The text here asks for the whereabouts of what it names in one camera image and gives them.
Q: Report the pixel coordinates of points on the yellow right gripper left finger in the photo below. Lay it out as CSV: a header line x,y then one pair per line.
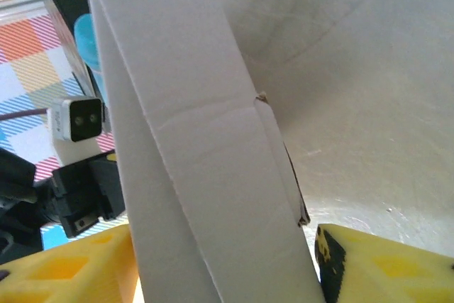
x,y
64,271

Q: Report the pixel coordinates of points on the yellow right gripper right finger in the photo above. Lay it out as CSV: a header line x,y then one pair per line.
x,y
390,274

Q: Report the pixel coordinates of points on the white paper box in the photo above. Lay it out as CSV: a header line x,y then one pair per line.
x,y
220,140

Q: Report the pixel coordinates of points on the teal marker pen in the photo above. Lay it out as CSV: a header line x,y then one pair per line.
x,y
87,40

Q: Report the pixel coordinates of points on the black and grey chessboard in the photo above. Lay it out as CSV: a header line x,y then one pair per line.
x,y
64,5

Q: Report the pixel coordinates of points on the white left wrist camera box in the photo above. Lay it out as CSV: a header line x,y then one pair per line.
x,y
76,118

